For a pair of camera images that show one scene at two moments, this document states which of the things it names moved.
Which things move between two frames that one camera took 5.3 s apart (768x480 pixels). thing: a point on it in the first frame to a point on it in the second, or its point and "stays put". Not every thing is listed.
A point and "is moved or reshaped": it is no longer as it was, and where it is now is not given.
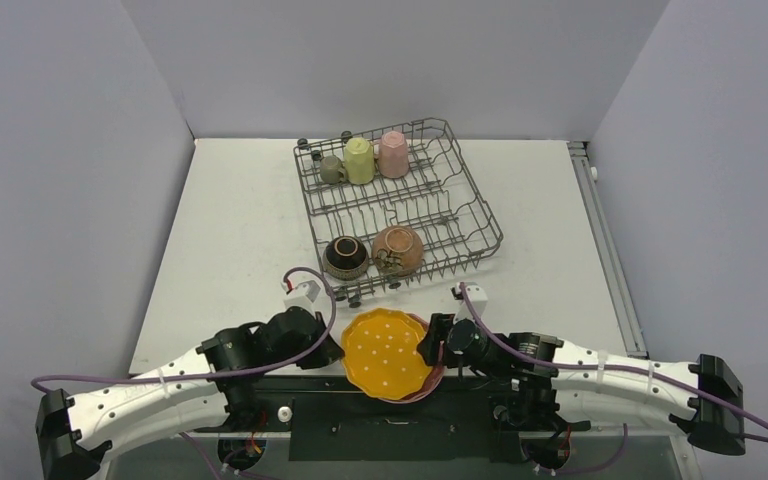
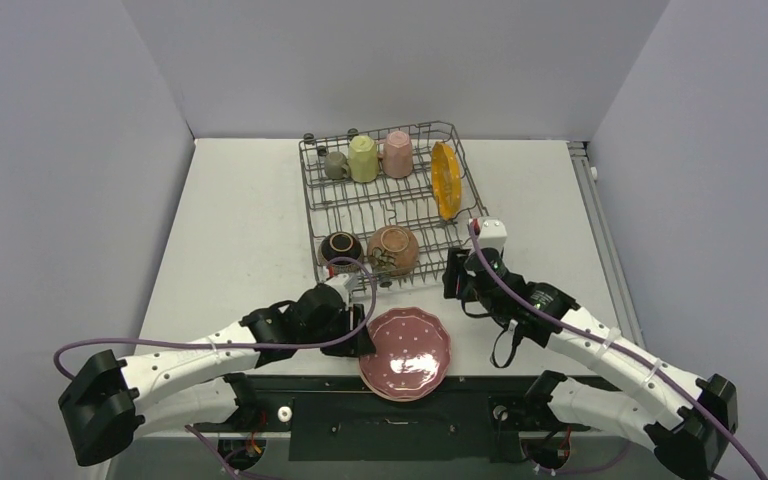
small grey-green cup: x=331 y=170 is moved or reshaped
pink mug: x=393 y=156 stays put
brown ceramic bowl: x=345 y=258 stays put
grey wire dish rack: x=392 y=205 stays put
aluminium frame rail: x=607 y=250 stays put
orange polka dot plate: x=380 y=353 to x=446 y=179
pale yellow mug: x=359 y=161 stays put
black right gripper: x=436 y=340 to x=455 y=279
